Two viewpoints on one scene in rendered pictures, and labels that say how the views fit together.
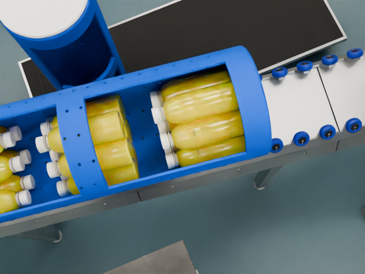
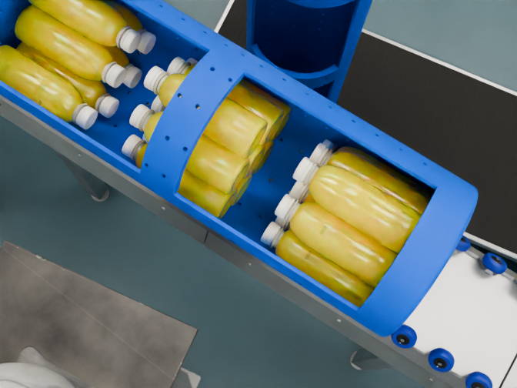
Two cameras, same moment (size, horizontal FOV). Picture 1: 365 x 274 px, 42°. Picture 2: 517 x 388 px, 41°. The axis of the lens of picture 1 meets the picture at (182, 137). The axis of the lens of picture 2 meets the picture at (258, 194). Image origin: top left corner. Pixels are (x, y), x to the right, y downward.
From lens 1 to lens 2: 9 cm
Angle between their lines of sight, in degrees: 8
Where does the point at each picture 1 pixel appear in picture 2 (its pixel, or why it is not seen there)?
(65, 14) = not seen: outside the picture
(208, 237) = (247, 356)
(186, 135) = (313, 223)
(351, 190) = not seen: outside the picture
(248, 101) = (415, 257)
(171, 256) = (168, 334)
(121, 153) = (225, 171)
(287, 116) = (453, 319)
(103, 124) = (236, 121)
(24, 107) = (174, 21)
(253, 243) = not seen: outside the picture
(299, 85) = (503, 299)
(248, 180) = (351, 343)
